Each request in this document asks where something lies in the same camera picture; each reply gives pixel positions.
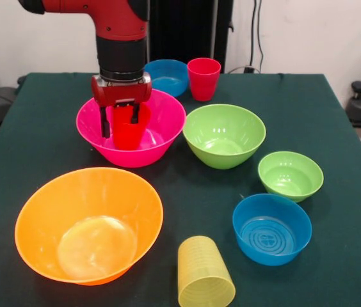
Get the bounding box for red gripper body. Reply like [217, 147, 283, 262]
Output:
[90, 72, 153, 109]

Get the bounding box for large green plastic bowl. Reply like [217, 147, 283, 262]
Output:
[182, 103, 267, 170]

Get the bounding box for yellow plastic cup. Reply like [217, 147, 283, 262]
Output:
[177, 235, 236, 307]

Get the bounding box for dark green table cloth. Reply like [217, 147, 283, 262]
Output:
[0, 72, 361, 307]

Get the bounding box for small green plastic bowl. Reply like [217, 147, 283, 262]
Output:
[257, 150, 325, 203]

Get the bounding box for large pink plastic bowl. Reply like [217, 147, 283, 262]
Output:
[76, 88, 187, 169]

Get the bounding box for crimson pink plastic cup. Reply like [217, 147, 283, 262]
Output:
[186, 57, 222, 102]

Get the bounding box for black hanging cable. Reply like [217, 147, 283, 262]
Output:
[249, 0, 266, 73]

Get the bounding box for blue plastic bowl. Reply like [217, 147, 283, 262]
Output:
[232, 193, 313, 267]
[143, 59, 189, 98]

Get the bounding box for orange plastic bowl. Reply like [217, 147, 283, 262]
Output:
[14, 166, 164, 287]

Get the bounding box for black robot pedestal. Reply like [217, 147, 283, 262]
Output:
[147, 0, 235, 74]

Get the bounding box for red plastic cup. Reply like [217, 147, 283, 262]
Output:
[112, 104, 152, 151]

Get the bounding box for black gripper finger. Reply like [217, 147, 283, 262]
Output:
[99, 106, 111, 139]
[130, 102, 141, 125]

